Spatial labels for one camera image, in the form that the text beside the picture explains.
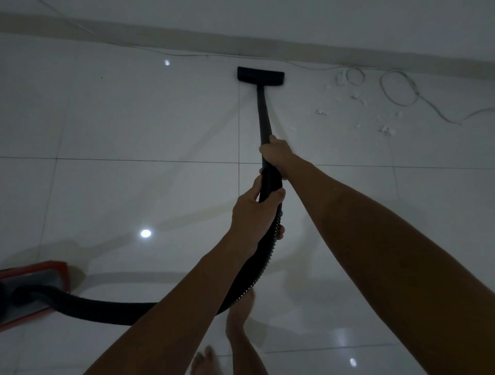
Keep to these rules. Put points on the scattered white paper scraps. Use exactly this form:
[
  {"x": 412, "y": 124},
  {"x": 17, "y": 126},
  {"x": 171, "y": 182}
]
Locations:
[{"x": 386, "y": 130}]

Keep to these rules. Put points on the person's left foot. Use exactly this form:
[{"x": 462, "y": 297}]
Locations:
[{"x": 205, "y": 363}]

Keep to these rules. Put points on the person's right leg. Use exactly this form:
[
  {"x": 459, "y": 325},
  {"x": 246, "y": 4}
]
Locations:
[{"x": 239, "y": 315}]

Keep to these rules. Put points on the person's right hand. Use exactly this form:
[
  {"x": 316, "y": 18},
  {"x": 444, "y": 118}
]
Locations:
[{"x": 280, "y": 154}]

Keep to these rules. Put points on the person's left hand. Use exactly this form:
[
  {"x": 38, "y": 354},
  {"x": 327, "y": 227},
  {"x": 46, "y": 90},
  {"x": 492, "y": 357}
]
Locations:
[{"x": 247, "y": 220}]

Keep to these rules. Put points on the person's left forearm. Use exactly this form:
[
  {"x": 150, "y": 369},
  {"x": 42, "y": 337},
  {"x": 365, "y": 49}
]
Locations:
[{"x": 174, "y": 316}]

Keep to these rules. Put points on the black vacuum wand with head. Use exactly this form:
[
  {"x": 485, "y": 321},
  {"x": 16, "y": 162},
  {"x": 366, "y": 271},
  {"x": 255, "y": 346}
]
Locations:
[{"x": 264, "y": 116}]

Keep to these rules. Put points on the red and grey vacuum cleaner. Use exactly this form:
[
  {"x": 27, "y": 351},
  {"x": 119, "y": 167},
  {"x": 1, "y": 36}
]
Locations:
[{"x": 38, "y": 279}]

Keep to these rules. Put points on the person's right fingers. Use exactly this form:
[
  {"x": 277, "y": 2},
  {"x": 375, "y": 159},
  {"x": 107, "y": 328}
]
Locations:
[{"x": 266, "y": 148}]

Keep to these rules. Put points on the person's right forearm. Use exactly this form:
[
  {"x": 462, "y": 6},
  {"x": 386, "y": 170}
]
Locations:
[{"x": 386, "y": 251}]

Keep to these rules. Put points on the person's left thumb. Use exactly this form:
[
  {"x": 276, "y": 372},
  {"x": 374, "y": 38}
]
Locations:
[{"x": 255, "y": 188}]

